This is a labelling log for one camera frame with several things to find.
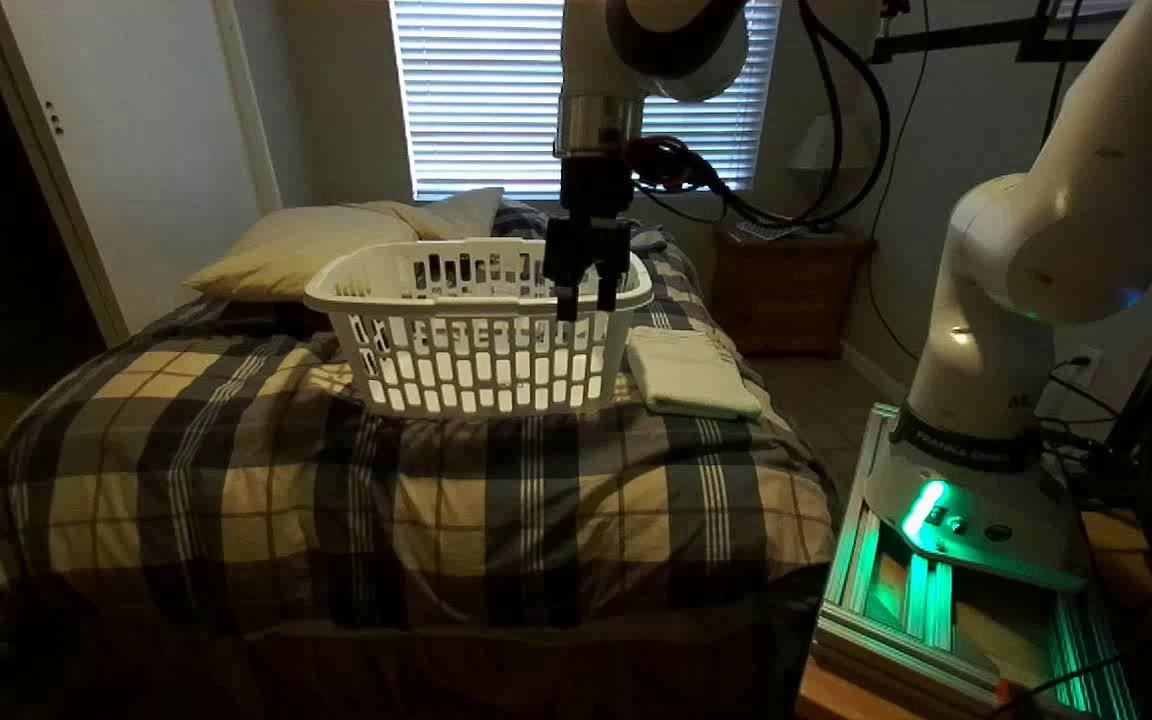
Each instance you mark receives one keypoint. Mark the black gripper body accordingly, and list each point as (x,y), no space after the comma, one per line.
(590,241)

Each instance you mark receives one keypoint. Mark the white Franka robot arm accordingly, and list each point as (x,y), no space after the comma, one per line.
(1068,213)

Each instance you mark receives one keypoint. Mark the white plastic laundry basket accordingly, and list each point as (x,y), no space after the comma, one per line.
(469,334)

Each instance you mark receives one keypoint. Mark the dark folded blanket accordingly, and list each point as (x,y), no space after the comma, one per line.
(523,220)

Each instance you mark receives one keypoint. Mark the small light pillow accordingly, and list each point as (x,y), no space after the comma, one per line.
(457,213)

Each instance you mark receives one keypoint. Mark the wooden nightstand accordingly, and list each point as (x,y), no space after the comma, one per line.
(791,284)

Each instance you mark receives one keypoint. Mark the white window blinds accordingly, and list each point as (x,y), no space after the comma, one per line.
(480,94)

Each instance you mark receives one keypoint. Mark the table lamp with shade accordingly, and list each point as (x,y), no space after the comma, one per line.
(819,147)

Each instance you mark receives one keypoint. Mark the beige cloth with stripe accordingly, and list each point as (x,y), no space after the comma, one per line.
(333,380)

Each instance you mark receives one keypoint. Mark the large tan pillow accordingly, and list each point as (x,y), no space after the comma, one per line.
(299,247)

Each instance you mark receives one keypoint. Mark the plaid bed comforter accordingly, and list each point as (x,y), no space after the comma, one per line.
(202,467)

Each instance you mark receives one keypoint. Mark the dark bed base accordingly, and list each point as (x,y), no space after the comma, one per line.
(338,683)

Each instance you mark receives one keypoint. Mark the white closet door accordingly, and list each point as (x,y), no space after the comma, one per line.
(136,147)

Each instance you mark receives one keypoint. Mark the aluminium robot stand green light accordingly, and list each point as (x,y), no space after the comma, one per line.
(949,602)

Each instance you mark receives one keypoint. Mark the wooden table under stand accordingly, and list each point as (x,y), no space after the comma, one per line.
(856,698)

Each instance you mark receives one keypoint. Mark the black overhead mount bar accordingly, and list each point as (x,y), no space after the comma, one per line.
(960,36)

